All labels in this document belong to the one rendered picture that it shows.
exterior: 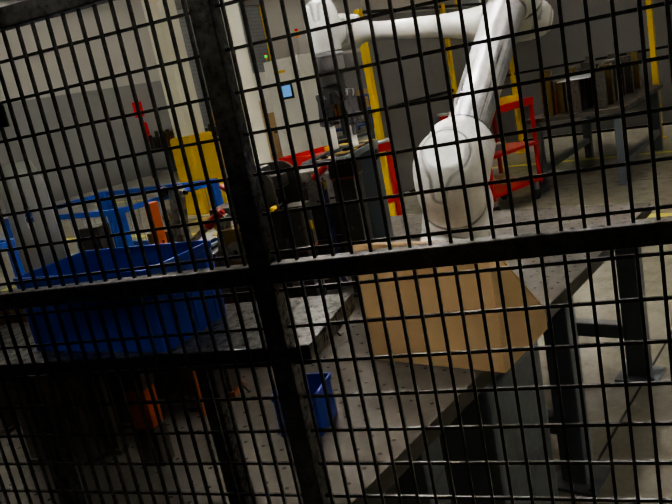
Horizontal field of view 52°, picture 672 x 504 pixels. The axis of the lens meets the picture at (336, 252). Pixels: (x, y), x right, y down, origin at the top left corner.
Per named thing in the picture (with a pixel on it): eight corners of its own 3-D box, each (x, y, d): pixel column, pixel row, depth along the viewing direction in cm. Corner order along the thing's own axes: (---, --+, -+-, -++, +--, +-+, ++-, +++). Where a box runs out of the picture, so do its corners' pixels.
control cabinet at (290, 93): (284, 171, 1308) (256, 37, 1252) (302, 165, 1349) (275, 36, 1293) (318, 167, 1259) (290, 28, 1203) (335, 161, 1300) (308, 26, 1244)
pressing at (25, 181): (43, 324, 147) (-6, 166, 139) (87, 320, 143) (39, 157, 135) (41, 325, 146) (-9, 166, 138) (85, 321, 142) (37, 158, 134)
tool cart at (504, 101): (504, 197, 677) (490, 97, 654) (545, 197, 642) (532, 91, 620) (451, 220, 627) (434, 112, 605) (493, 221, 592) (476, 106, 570)
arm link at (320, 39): (339, 48, 203) (351, 48, 215) (329, -7, 199) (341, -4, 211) (305, 56, 206) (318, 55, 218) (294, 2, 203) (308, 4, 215)
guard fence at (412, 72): (518, 152, 955) (498, 1, 909) (528, 151, 946) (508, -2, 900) (385, 217, 696) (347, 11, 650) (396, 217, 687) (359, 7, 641)
